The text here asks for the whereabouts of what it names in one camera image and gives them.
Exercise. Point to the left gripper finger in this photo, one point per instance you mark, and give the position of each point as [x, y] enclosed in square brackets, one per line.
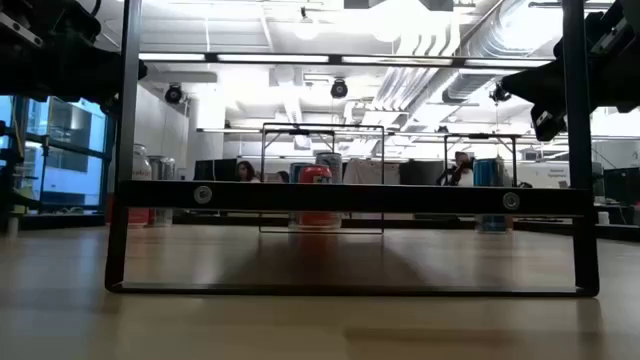
[95, 75]
[110, 106]

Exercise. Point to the beige fabric cover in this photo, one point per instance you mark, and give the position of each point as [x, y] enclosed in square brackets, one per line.
[370, 171]

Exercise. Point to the black aluminium table frame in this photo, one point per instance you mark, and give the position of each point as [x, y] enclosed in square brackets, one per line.
[225, 220]

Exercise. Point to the black ceiling spot lamp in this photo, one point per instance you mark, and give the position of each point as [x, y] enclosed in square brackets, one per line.
[173, 94]
[339, 89]

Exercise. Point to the red beverage can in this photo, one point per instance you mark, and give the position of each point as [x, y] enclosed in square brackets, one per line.
[315, 175]

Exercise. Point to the black monitor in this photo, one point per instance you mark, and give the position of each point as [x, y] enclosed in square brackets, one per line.
[621, 186]
[215, 170]

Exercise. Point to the black ceiling lamp cluster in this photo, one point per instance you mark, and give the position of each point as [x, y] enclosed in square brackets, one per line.
[500, 93]

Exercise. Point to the window with dark frame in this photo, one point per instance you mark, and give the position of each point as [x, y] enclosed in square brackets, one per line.
[75, 165]

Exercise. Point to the dark equipment rack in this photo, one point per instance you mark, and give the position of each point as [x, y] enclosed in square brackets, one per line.
[20, 200]

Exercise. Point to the white cup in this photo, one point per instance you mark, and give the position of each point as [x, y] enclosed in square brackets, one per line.
[603, 217]

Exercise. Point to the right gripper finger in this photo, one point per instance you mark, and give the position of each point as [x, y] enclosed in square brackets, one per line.
[540, 85]
[547, 122]

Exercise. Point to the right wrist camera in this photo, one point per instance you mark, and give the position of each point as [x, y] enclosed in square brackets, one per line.
[617, 27]

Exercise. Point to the person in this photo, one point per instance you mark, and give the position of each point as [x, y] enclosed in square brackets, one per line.
[245, 171]
[283, 176]
[462, 170]

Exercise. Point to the linear ceiling light bar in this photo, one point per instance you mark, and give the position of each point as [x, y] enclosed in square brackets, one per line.
[272, 58]

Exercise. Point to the white equipment sign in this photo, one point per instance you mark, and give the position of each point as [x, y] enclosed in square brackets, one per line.
[545, 175]

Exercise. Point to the wooden shelf black metal frame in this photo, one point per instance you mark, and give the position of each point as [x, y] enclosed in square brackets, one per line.
[350, 197]

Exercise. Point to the black background rig frame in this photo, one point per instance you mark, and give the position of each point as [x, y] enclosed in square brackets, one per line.
[480, 136]

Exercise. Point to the silver spiral air duct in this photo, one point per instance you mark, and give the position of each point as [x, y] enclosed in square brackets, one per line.
[480, 80]

